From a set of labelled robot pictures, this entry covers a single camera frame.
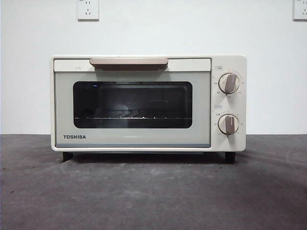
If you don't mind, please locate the glass oven door with handle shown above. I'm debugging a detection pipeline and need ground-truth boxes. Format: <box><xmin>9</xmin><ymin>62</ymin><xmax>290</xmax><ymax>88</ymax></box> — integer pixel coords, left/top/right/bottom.
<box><xmin>53</xmin><ymin>57</ymin><xmax>212</xmax><ymax>149</ymax></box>

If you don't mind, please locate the cream oven dial knob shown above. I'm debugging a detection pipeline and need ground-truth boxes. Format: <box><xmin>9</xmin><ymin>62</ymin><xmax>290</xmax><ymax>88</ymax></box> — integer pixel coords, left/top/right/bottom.
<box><xmin>218</xmin><ymin>113</ymin><xmax>240</xmax><ymax>135</ymax></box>
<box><xmin>219</xmin><ymin>72</ymin><xmax>241</xmax><ymax>94</ymax></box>

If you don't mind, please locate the cream Toshiba toaster oven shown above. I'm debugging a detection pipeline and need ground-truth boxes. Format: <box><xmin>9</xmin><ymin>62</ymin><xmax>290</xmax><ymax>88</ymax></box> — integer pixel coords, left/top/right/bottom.
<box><xmin>49</xmin><ymin>54</ymin><xmax>248</xmax><ymax>164</ymax></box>

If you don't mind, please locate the metal wire oven rack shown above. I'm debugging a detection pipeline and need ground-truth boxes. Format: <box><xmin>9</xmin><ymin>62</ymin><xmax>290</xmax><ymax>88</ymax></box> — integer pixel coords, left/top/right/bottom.
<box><xmin>74</xmin><ymin>109</ymin><xmax>192</xmax><ymax>120</ymax></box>

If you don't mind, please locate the white wall socket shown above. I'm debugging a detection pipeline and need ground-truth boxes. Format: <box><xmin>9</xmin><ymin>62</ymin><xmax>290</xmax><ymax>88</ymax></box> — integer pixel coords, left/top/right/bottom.
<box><xmin>77</xmin><ymin>0</ymin><xmax>100</xmax><ymax>21</ymax></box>
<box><xmin>292</xmin><ymin>0</ymin><xmax>307</xmax><ymax>21</ymax></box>

